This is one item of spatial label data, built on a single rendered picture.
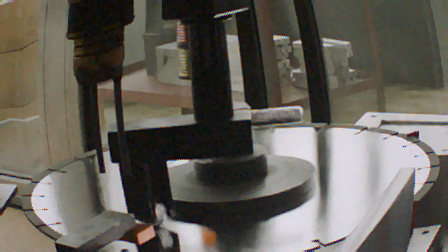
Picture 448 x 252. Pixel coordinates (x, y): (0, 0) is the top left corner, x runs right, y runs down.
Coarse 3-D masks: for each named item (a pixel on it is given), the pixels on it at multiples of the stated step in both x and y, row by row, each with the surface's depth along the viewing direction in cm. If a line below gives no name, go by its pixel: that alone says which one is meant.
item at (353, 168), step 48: (288, 144) 92; (336, 144) 90; (384, 144) 88; (48, 192) 82; (96, 192) 82; (336, 192) 77; (192, 240) 71; (240, 240) 70; (288, 240) 69; (336, 240) 67
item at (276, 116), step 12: (240, 108) 79; (276, 108) 80; (288, 108) 80; (300, 108) 80; (252, 120) 80; (264, 120) 80; (276, 120) 80; (288, 120) 80; (300, 120) 80; (240, 156) 80
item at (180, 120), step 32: (192, 32) 71; (224, 32) 71; (192, 64) 71; (224, 64) 71; (192, 96) 72; (224, 96) 72; (128, 128) 72; (160, 128) 72; (192, 128) 72; (224, 128) 71; (160, 160) 72; (128, 192) 73; (160, 192) 74
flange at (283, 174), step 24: (168, 168) 85; (192, 168) 84; (216, 168) 79; (240, 168) 79; (264, 168) 80; (288, 168) 81; (312, 168) 81; (192, 192) 78; (216, 192) 78; (240, 192) 77; (264, 192) 77; (288, 192) 77
